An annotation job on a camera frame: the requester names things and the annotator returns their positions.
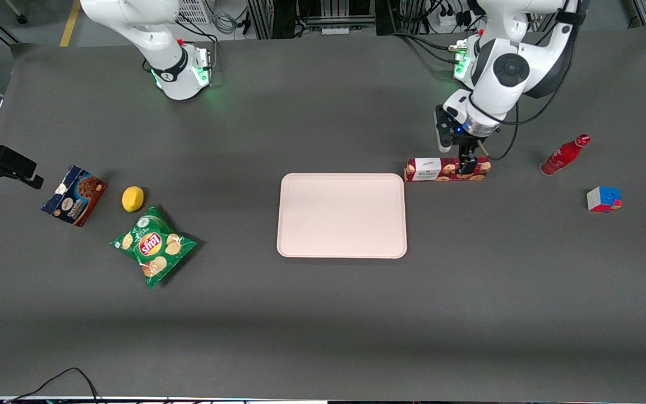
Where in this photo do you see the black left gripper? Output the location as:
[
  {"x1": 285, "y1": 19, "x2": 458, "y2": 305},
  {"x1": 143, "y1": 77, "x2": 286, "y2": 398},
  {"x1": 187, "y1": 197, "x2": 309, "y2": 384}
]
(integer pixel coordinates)
[{"x1": 434, "y1": 105, "x2": 479, "y2": 175}]

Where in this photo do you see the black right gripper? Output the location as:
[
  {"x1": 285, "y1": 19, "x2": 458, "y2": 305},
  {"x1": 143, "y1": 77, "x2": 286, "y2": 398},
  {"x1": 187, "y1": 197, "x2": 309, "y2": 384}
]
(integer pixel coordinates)
[{"x1": 0, "y1": 145, "x2": 44, "y2": 190}]

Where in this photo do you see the red cookie box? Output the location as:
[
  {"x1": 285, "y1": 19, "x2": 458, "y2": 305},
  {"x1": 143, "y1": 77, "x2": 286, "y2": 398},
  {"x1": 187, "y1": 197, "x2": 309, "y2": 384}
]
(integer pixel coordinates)
[{"x1": 404, "y1": 157, "x2": 492, "y2": 182}]

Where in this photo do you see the blue chocolate cookie box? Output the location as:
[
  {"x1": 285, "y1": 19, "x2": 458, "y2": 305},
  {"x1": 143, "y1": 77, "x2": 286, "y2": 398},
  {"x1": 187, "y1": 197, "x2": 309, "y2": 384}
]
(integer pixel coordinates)
[{"x1": 41, "y1": 165, "x2": 108, "y2": 227}]

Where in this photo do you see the beige plastic tray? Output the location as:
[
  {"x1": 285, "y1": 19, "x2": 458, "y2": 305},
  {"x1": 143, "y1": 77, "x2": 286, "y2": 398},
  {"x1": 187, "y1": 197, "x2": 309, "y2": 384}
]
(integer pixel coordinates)
[{"x1": 276, "y1": 173, "x2": 408, "y2": 259}]

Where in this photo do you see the white perforated box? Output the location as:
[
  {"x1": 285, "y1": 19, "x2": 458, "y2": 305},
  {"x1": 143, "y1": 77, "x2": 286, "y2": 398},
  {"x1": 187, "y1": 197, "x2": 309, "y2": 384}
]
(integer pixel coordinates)
[{"x1": 176, "y1": 0, "x2": 212, "y2": 25}]

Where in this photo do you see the red bottle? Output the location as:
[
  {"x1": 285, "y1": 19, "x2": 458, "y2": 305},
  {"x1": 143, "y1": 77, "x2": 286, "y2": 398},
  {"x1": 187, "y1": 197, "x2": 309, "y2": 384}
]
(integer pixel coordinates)
[{"x1": 540, "y1": 134, "x2": 591, "y2": 177}]

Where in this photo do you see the yellow lemon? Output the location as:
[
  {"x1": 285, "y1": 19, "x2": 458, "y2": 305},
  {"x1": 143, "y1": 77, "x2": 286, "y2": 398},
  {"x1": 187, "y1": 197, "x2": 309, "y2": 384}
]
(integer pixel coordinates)
[{"x1": 122, "y1": 186, "x2": 145, "y2": 213}]

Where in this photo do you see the white power strip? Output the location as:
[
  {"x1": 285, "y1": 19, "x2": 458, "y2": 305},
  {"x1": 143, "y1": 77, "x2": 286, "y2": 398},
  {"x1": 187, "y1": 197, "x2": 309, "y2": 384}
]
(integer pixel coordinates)
[{"x1": 435, "y1": 6, "x2": 461, "y2": 33}]

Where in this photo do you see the colourful puzzle cube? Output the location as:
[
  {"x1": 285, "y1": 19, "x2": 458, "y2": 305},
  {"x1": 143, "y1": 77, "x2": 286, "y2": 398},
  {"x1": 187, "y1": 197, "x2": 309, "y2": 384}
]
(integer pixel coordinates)
[{"x1": 586, "y1": 186, "x2": 622, "y2": 213}]

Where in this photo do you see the metal leg with caster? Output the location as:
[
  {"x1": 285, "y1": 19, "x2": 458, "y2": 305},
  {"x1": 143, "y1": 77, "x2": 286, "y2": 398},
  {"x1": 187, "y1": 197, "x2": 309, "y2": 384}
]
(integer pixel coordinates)
[{"x1": 4, "y1": 0, "x2": 27, "y2": 25}]

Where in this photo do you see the green chips bag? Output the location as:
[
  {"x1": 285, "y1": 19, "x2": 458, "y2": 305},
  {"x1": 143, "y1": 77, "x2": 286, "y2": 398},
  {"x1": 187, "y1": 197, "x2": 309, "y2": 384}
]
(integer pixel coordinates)
[{"x1": 109, "y1": 205, "x2": 198, "y2": 290}]

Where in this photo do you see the aluminium equipment rack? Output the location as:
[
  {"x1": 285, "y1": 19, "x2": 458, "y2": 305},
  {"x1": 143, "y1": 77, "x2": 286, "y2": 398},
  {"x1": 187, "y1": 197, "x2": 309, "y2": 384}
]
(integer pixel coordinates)
[{"x1": 246, "y1": 0, "x2": 391, "y2": 40}]

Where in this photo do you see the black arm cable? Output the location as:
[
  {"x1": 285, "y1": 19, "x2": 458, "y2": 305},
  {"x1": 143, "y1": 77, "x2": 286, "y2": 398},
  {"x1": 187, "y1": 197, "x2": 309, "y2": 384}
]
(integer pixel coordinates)
[{"x1": 469, "y1": 0, "x2": 583, "y2": 162}]

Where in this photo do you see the black base cable bundle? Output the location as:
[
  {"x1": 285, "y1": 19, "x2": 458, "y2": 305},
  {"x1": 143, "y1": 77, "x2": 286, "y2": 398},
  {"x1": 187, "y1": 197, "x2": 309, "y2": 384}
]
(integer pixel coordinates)
[{"x1": 393, "y1": 29, "x2": 461, "y2": 63}]

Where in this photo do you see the thin black cable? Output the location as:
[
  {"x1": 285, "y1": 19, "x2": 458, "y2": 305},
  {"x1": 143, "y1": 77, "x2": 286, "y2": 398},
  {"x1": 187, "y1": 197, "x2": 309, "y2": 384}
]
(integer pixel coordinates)
[{"x1": 3, "y1": 368, "x2": 102, "y2": 404}]

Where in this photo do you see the grey coiled cable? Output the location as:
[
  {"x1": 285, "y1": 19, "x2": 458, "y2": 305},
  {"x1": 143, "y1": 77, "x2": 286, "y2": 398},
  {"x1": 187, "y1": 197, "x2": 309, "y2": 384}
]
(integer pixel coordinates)
[{"x1": 211, "y1": 8, "x2": 239, "y2": 35}]

